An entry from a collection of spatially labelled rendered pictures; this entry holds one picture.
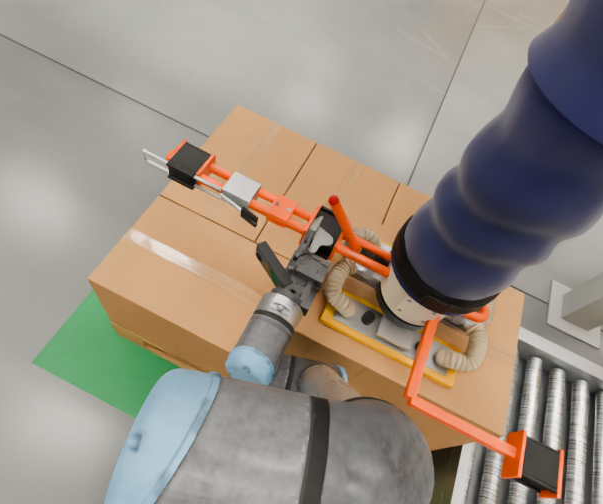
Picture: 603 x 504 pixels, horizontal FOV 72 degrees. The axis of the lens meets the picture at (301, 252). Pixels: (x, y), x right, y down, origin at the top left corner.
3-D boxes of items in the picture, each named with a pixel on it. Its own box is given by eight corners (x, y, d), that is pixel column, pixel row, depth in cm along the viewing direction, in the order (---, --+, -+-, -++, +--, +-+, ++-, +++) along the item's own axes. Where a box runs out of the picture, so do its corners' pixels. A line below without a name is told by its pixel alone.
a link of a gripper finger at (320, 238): (340, 226, 93) (323, 262, 91) (317, 214, 93) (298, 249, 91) (343, 221, 90) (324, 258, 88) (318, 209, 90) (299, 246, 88)
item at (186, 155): (215, 168, 102) (216, 154, 97) (199, 188, 98) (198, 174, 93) (185, 153, 102) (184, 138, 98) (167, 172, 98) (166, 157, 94)
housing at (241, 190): (260, 195, 101) (262, 183, 97) (246, 214, 97) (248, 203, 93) (234, 182, 101) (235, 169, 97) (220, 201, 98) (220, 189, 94)
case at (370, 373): (452, 339, 148) (525, 293, 114) (424, 452, 127) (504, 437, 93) (300, 264, 151) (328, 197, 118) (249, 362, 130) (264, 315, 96)
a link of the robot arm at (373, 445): (503, 451, 29) (345, 359, 95) (326, 413, 29) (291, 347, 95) (479, 640, 27) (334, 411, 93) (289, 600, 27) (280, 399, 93)
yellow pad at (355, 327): (458, 352, 102) (469, 346, 97) (449, 390, 96) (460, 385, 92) (333, 288, 104) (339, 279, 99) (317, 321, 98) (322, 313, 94)
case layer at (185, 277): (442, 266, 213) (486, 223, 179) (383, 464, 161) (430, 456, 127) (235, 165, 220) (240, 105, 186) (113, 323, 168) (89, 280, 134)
